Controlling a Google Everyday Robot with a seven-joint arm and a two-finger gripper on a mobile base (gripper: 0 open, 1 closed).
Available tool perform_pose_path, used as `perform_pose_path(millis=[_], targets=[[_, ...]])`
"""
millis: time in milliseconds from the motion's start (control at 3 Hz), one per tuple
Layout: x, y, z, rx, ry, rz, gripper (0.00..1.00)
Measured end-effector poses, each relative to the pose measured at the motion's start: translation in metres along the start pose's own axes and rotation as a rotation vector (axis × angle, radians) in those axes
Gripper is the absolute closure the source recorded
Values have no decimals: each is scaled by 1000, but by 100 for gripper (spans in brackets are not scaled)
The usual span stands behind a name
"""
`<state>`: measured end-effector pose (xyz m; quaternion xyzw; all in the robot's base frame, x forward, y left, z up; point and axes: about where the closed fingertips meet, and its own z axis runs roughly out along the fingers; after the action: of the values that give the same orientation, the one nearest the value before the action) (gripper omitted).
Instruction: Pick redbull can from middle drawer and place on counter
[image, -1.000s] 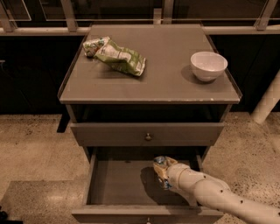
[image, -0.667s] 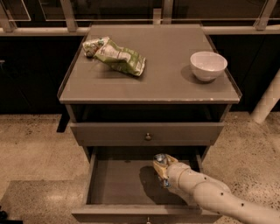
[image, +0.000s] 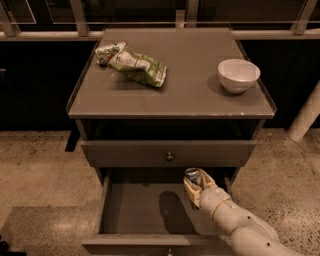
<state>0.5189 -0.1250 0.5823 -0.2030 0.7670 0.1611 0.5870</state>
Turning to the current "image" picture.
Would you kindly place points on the blue redbull can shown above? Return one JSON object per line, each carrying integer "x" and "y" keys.
{"x": 193, "y": 176}

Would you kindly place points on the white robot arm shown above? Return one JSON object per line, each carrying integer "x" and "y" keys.
{"x": 275, "y": 210}

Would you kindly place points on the grey open middle drawer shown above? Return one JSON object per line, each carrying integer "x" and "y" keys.
{"x": 136, "y": 219}

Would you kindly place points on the grey drawer cabinet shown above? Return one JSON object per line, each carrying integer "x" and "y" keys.
{"x": 190, "y": 105}

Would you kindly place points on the grey top drawer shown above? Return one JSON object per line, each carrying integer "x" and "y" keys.
{"x": 152, "y": 153}

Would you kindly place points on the brass top drawer knob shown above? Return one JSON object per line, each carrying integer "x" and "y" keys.
{"x": 169, "y": 156}

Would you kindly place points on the green chip bag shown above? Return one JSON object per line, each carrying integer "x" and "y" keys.
{"x": 138, "y": 67}

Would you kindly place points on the brass middle drawer knob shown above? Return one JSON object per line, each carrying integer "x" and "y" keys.
{"x": 169, "y": 253}

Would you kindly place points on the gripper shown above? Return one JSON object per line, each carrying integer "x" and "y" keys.
{"x": 213, "y": 200}

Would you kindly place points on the brass drawer knob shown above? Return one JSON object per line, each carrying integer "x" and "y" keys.
{"x": 169, "y": 253}
{"x": 169, "y": 156}

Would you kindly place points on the metal window railing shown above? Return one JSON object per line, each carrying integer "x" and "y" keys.
{"x": 88, "y": 19}

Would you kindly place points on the white ceramic bowl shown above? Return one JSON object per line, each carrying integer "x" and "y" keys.
{"x": 237, "y": 75}

